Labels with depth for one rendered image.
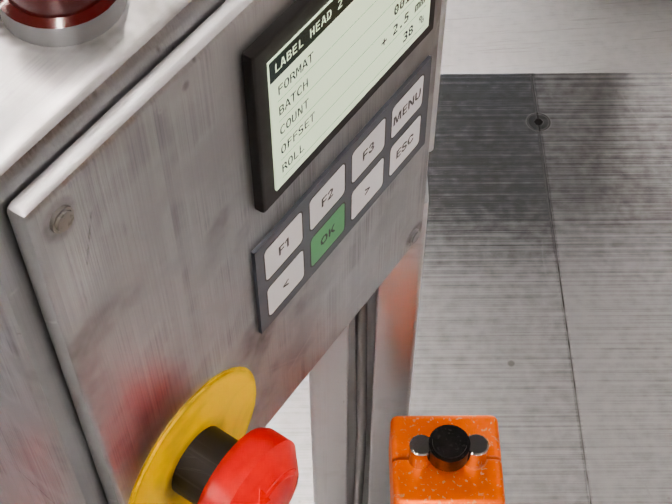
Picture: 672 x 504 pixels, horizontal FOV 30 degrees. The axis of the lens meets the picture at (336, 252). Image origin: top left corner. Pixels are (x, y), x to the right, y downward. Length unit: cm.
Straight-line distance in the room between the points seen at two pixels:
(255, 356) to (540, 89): 80
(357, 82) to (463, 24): 87
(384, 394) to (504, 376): 42
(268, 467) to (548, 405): 62
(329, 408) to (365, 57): 27
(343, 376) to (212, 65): 29
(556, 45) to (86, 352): 94
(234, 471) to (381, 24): 13
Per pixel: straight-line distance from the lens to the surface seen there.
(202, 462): 36
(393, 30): 34
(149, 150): 26
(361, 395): 56
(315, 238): 36
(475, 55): 117
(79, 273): 27
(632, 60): 119
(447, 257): 102
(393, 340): 52
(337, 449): 60
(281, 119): 30
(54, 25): 26
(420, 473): 51
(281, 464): 35
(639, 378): 98
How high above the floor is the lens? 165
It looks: 54 degrees down
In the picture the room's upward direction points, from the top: straight up
